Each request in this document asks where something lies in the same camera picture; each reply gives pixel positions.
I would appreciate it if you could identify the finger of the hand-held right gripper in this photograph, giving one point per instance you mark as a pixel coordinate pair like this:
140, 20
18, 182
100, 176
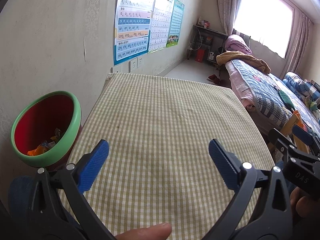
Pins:
302, 135
278, 140

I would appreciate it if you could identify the checkered tablecloth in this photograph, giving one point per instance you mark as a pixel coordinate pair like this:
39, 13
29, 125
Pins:
162, 130

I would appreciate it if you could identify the bed with plaid quilt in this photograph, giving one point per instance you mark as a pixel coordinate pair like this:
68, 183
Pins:
267, 97

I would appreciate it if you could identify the red box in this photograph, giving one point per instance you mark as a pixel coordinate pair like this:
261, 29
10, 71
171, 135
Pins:
200, 55

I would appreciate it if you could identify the red bin with green rim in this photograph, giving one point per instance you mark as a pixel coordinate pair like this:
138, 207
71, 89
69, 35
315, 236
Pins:
40, 120

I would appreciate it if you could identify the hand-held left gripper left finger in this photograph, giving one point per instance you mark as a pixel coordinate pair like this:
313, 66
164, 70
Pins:
93, 166

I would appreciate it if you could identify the yellow blanket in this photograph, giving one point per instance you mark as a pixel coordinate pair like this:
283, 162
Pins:
242, 60

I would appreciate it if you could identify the person's right hand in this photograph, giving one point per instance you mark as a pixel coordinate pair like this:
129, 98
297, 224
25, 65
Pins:
303, 205

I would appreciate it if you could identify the green cloth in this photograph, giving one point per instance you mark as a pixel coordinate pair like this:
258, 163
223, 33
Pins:
286, 100

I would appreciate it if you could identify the person's left hand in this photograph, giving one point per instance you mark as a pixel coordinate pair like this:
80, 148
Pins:
147, 232

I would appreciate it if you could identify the blue pillow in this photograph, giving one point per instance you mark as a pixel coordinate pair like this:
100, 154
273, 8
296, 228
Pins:
295, 82

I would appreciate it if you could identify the orange toy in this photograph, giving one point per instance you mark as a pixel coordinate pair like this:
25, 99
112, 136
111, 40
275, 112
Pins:
298, 121

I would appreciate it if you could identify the orange snack bag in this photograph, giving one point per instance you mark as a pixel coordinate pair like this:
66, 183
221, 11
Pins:
37, 151

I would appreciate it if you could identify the patterned curtain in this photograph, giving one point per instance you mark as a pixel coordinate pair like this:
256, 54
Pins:
298, 45
228, 5

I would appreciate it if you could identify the green number wall poster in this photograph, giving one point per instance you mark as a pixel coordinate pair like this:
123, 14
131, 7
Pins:
176, 22

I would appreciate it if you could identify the pink bed sheet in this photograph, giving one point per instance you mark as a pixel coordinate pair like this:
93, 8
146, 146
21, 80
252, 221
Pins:
240, 87

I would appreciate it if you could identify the floral seat cushion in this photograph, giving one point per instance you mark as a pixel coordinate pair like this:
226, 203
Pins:
277, 152

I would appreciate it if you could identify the green plush toy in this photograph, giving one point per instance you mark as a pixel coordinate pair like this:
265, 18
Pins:
315, 105

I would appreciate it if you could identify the folded pink blanket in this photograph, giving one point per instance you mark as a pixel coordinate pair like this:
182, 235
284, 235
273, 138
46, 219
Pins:
236, 44

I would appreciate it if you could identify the dark metal shelf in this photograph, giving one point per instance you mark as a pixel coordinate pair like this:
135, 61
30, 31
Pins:
210, 32

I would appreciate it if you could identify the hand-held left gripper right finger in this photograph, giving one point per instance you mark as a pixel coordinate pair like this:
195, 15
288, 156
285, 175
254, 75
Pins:
223, 165

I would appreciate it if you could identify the blue letter wall poster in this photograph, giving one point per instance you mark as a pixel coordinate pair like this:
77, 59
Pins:
132, 22

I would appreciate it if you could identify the white chart wall poster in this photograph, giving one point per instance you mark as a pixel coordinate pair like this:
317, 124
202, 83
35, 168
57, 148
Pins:
161, 22

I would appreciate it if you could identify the small white wall plate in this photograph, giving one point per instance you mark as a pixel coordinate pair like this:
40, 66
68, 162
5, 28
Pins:
116, 69

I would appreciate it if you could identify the bright window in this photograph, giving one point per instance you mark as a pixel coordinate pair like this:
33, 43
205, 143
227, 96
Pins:
262, 17

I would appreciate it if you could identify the person's left leg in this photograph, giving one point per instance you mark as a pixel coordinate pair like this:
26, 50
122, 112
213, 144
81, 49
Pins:
20, 197

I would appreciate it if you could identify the wooden chair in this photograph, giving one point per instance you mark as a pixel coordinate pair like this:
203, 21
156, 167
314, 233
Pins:
290, 127

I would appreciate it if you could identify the white wall socket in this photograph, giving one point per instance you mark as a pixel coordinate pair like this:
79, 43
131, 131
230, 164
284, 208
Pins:
140, 62
133, 65

